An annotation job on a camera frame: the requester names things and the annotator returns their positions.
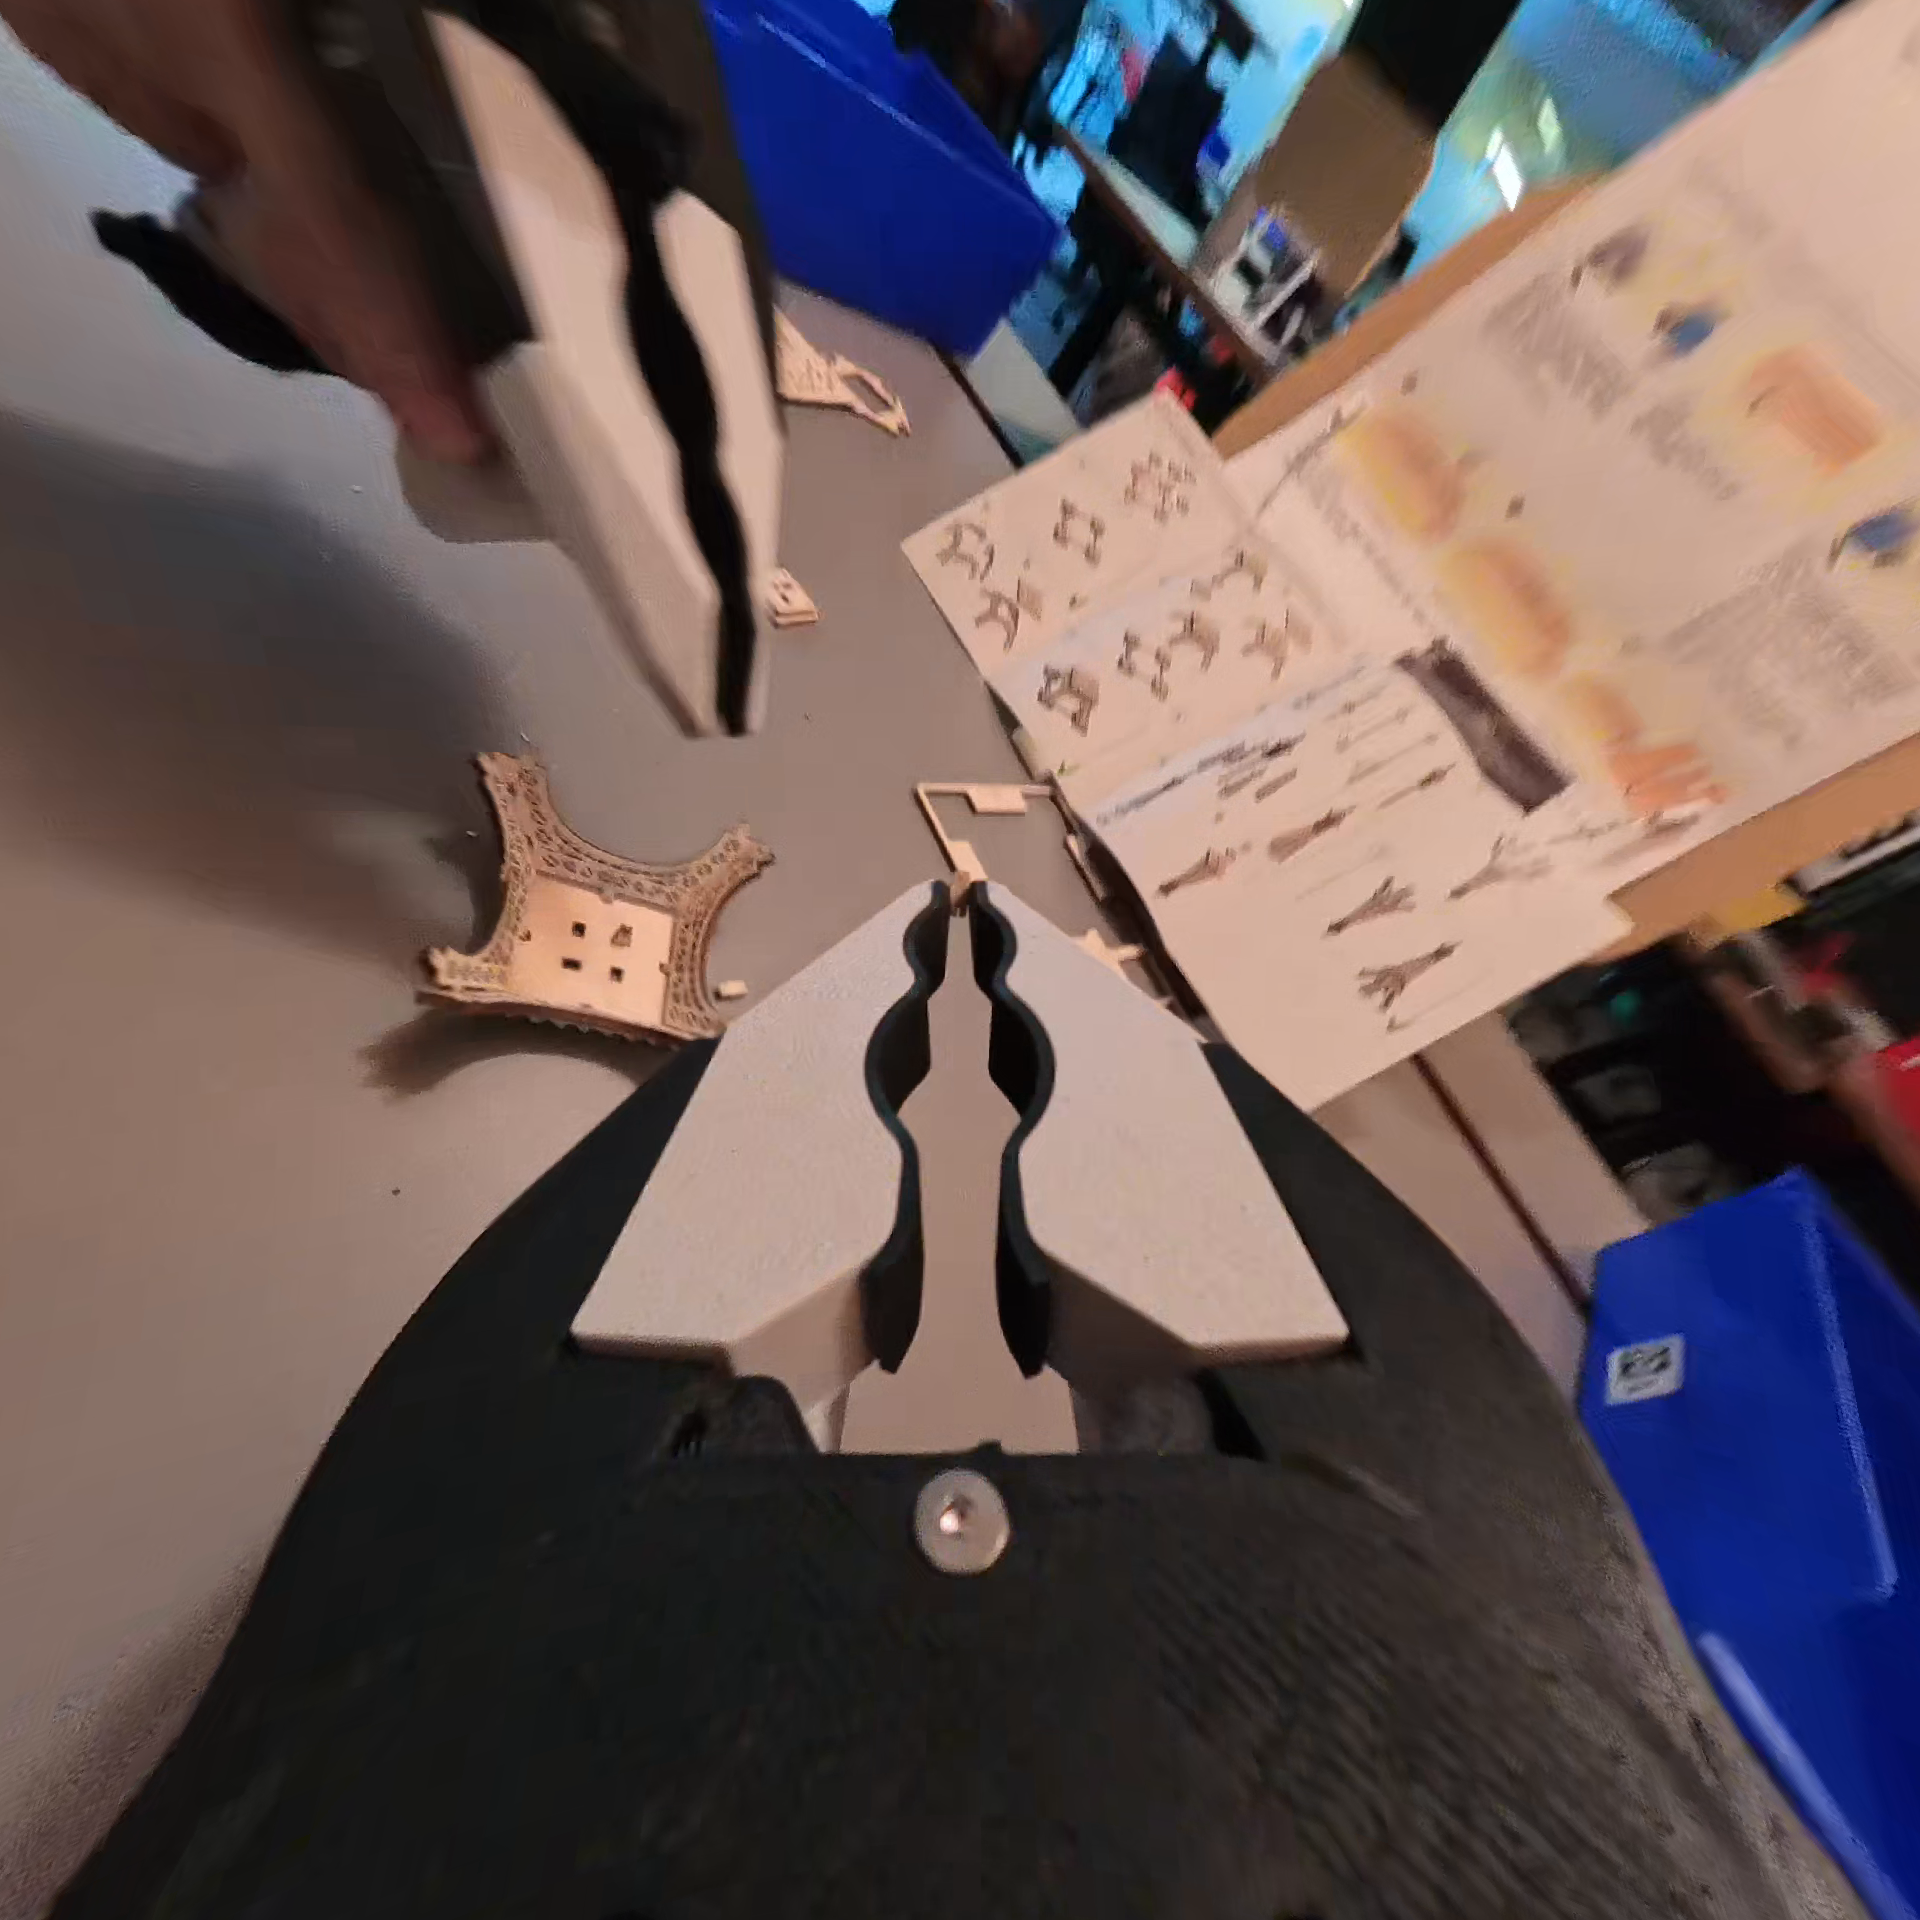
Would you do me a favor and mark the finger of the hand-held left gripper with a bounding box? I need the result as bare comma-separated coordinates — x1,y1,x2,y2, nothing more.
427,15,752,736
652,186,789,736

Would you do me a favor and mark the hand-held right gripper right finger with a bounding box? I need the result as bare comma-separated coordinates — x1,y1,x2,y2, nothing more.
966,880,1354,1452

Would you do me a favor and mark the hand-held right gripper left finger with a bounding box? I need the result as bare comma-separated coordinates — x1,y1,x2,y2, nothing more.
570,881,953,1446

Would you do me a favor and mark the wooden tower base model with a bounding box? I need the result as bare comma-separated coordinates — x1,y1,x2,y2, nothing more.
416,750,778,1047

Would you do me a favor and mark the grey desk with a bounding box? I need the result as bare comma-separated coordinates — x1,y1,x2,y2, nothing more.
0,30,1600,1920

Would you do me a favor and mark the person's left hand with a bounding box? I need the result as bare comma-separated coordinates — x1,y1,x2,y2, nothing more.
0,0,496,462

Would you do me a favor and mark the wooden part sheet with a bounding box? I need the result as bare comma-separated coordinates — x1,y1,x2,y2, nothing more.
915,776,1203,1037
772,305,913,440

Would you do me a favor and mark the blue storage bin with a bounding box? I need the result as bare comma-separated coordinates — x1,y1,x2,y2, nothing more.
701,0,1061,357
1574,1170,1920,1920

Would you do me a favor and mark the folded assembly manual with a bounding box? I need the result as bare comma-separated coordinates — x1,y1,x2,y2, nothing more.
901,393,1637,1114

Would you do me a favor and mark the wooden display board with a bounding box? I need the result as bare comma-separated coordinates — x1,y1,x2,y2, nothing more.
1212,172,1920,952

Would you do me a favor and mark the printed instruction sheet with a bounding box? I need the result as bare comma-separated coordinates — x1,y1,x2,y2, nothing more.
1224,0,1920,903

